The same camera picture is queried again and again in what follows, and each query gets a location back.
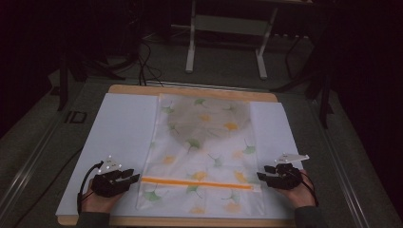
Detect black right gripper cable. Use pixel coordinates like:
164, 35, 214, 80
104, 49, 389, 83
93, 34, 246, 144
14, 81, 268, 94
300, 172, 319, 207

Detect person's right hand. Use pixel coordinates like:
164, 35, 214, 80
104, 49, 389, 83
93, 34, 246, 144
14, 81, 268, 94
278, 169, 317, 210

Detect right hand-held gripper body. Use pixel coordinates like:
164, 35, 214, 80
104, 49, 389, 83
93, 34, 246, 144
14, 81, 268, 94
267, 153, 310, 191

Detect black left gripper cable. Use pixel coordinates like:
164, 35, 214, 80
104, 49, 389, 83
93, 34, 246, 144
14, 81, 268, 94
76, 161, 105, 215

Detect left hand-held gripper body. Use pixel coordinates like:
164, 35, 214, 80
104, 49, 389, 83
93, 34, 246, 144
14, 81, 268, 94
90, 155, 131, 198

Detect black floor cables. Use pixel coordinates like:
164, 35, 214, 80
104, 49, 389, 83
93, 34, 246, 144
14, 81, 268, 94
136, 41, 164, 88

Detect black floor bracket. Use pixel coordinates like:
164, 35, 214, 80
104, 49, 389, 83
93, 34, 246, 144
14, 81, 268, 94
64, 110, 88, 124

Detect person's left hand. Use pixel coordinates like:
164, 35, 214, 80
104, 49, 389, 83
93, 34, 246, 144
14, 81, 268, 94
81, 180, 125, 214

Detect white leaf-print mesh laundry bag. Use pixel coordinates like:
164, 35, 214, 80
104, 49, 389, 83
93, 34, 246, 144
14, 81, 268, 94
136, 93, 265, 217

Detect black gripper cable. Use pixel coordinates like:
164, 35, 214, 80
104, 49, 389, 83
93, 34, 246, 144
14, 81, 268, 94
76, 161, 105, 215
300, 172, 319, 207

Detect white table mat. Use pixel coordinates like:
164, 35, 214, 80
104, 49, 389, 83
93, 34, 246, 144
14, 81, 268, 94
56, 92, 305, 220

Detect black metal stand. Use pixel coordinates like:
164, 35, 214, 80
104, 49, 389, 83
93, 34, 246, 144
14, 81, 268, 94
271, 31, 336, 129
56, 47, 127, 112

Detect white metal table frame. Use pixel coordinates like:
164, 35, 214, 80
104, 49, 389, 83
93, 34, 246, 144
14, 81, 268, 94
184, 0, 280, 81

